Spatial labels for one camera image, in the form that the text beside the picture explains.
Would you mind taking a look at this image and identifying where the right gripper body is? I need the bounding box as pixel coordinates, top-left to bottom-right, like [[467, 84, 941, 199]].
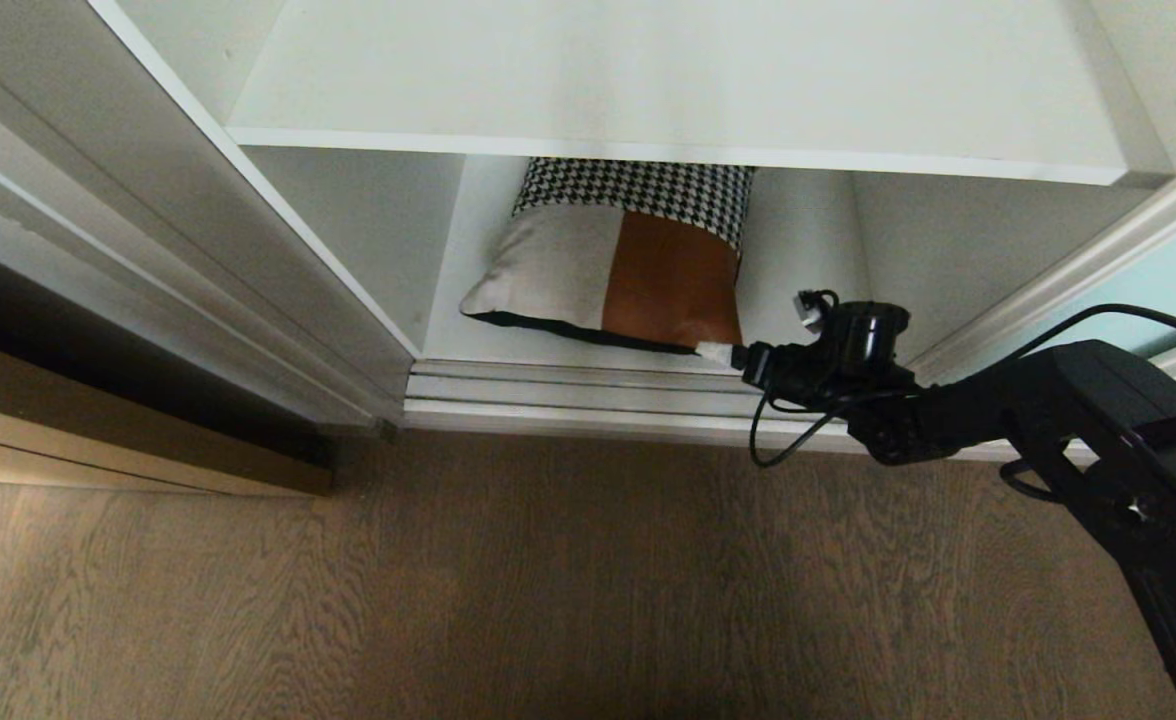
[[743, 341, 854, 409]]

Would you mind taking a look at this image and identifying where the white sliding door floor track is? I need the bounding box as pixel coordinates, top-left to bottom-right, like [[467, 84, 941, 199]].
[[402, 358, 1099, 463]]

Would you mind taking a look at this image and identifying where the white wardrobe shelf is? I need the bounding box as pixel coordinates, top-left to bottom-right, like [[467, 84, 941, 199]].
[[225, 0, 1175, 188]]

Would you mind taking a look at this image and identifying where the pale blue framed wardrobe door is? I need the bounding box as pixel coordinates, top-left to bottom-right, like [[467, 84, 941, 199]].
[[906, 140, 1176, 421]]

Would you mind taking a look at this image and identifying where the white sliding wardrobe door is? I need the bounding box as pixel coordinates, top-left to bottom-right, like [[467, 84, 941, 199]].
[[0, 0, 421, 429]]

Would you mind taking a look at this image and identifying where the patchwork houndstooth brown grey pillow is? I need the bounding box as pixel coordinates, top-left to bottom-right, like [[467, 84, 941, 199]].
[[459, 157, 757, 357]]

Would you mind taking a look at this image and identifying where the light wooden furniture base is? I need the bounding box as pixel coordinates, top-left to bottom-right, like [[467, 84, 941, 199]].
[[0, 328, 335, 498]]

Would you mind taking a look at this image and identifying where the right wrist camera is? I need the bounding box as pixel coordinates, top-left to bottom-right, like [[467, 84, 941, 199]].
[[795, 289, 840, 333]]

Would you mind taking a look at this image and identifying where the black cable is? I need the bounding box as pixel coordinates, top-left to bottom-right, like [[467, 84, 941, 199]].
[[1003, 303, 1176, 363], [748, 388, 841, 469]]

